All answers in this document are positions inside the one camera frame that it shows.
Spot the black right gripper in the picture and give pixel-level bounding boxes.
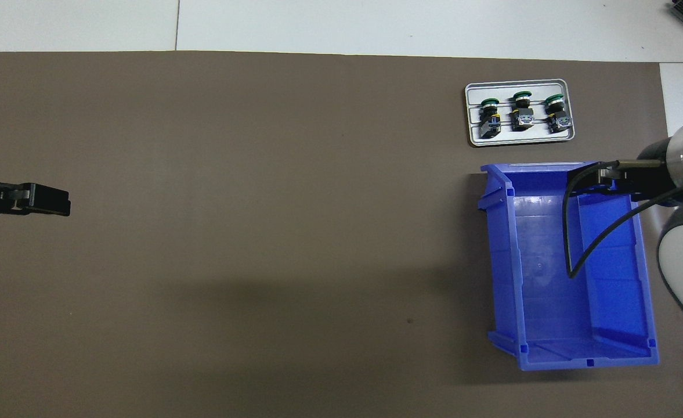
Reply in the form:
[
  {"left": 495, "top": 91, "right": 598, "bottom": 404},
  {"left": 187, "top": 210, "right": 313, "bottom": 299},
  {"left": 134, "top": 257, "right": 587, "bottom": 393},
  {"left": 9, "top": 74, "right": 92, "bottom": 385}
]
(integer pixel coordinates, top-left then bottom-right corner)
[{"left": 570, "top": 138, "right": 681, "bottom": 203}]

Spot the green push button switch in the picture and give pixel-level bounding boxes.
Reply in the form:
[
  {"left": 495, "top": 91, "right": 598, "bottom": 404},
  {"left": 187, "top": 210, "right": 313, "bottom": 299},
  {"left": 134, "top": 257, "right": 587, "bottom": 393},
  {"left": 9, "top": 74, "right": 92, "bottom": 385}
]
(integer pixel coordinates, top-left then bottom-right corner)
[
  {"left": 543, "top": 93, "right": 574, "bottom": 135},
  {"left": 511, "top": 91, "right": 535, "bottom": 133},
  {"left": 478, "top": 98, "right": 503, "bottom": 140}
]

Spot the grey metal tray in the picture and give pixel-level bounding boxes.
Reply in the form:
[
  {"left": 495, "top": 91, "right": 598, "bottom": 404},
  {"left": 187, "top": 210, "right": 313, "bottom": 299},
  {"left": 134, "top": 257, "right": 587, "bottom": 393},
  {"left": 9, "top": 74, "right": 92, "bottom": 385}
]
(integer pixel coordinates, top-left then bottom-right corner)
[{"left": 464, "top": 79, "right": 576, "bottom": 147}]

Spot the blue plastic storage bin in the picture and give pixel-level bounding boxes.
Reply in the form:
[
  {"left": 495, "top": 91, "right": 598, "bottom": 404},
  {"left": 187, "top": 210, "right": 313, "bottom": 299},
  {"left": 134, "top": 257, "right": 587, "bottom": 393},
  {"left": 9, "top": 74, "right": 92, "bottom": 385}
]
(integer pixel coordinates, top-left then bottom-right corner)
[{"left": 476, "top": 161, "right": 661, "bottom": 372}]

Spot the brown table mat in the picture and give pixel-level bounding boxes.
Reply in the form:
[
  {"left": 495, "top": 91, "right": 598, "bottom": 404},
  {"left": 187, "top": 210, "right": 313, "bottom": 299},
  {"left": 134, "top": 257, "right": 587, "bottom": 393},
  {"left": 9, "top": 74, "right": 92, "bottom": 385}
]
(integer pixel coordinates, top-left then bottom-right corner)
[{"left": 0, "top": 51, "right": 683, "bottom": 418}]

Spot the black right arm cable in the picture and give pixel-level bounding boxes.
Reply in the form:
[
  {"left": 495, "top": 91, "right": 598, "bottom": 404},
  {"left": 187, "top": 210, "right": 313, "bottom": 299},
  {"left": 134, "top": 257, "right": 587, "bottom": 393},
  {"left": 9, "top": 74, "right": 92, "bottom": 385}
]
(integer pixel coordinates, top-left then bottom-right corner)
[{"left": 563, "top": 161, "right": 683, "bottom": 279}]

